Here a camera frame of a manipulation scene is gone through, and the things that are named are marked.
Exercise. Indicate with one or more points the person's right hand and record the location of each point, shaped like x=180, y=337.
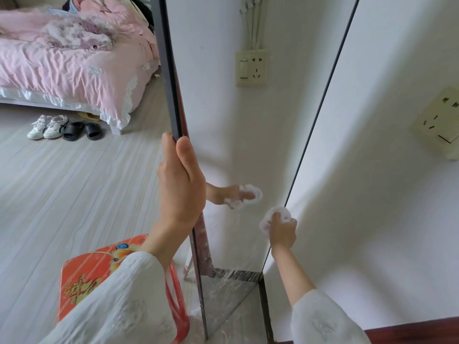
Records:
x=283, y=234

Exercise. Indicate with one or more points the person's left hand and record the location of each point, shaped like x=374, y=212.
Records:
x=183, y=189

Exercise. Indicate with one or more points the white wiping cloth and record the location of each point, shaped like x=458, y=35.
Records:
x=267, y=220

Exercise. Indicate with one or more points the black-framed mirror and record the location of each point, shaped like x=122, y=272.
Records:
x=222, y=139

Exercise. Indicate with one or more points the person's right forearm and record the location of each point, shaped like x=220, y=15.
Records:
x=294, y=275

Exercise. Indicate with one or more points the person's left forearm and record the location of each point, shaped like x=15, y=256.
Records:
x=118, y=304

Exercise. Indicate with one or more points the dark marble skirting board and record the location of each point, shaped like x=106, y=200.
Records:
x=266, y=311

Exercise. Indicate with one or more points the black slipper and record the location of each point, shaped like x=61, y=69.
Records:
x=94, y=132
x=73, y=132

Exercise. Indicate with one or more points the yellow slippers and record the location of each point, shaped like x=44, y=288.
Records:
x=89, y=116

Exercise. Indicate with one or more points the red floral plastic stool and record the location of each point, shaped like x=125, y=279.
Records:
x=82, y=275

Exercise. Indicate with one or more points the black garment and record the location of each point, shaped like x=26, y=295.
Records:
x=141, y=10

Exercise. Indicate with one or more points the purple white fuzzy garment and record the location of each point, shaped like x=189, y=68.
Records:
x=79, y=35

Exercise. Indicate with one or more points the pink padded jacket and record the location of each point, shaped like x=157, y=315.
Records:
x=114, y=14

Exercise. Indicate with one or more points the light blue garment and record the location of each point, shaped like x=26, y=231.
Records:
x=61, y=12

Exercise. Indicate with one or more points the beige wall socket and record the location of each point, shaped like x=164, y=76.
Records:
x=441, y=121

